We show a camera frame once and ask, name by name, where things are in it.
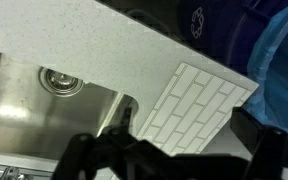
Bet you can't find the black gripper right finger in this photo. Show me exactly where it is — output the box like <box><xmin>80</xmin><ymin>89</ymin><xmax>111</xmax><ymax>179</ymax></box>
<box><xmin>230</xmin><ymin>106</ymin><xmax>288</xmax><ymax>180</ymax></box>

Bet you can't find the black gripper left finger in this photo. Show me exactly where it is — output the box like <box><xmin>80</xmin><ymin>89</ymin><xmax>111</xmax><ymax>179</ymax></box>
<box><xmin>100</xmin><ymin>106</ymin><xmax>142</xmax><ymax>151</ymax></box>

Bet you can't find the white brick-pattern tile sheet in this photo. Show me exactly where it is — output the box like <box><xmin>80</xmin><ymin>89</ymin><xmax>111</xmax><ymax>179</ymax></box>
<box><xmin>136</xmin><ymin>62</ymin><xmax>253</xmax><ymax>157</ymax></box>

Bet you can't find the light blue plastic bag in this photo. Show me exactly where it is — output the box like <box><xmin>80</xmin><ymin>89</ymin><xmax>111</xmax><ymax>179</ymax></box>
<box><xmin>243</xmin><ymin>0</ymin><xmax>288</xmax><ymax>136</ymax></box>

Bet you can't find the metal sink drain strainer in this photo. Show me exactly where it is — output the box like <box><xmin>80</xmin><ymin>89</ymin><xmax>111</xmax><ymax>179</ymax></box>
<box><xmin>38</xmin><ymin>66</ymin><xmax>85</xmax><ymax>98</ymax></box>

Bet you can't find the stainless steel sink basin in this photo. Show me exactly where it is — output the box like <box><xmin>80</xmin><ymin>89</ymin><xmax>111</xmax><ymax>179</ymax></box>
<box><xmin>0</xmin><ymin>47</ymin><xmax>140</xmax><ymax>161</ymax></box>

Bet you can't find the dark blue recycling bin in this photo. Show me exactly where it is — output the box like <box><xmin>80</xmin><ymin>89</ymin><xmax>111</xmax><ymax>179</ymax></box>
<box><xmin>175</xmin><ymin>0</ymin><xmax>288</xmax><ymax>69</ymax></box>

